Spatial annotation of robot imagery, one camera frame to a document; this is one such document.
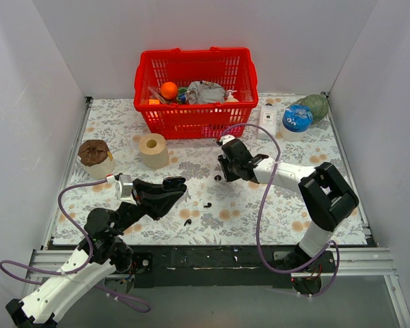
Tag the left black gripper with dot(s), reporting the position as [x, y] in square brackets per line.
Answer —
[141, 197]

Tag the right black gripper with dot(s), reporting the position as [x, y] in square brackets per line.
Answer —
[230, 167]

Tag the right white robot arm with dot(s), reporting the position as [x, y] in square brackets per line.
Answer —
[328, 197]

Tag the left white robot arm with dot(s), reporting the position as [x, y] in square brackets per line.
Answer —
[102, 251]

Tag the beige paper roll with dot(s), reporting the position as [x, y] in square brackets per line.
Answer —
[153, 151]

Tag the white rectangular bottle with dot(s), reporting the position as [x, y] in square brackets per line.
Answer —
[267, 121]

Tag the blue-lidded white jar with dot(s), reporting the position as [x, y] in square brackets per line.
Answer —
[295, 123]

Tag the crumpled silver foil bag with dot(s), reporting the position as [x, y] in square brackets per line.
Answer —
[205, 92]

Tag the brown-topped paper cup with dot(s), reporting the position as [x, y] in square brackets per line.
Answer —
[96, 158]

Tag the orange fruit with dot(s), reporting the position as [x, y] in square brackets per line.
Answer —
[169, 90]

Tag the red plastic shopping basket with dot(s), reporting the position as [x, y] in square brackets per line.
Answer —
[232, 68]

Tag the green textured ball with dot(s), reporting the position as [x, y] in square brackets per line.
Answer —
[318, 105]

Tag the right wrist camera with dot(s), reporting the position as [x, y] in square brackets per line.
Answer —
[224, 139]

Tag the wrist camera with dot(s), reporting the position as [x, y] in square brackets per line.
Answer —
[123, 186]
[224, 139]

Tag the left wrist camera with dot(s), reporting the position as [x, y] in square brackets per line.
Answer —
[123, 186]

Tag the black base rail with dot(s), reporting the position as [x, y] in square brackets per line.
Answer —
[199, 266]

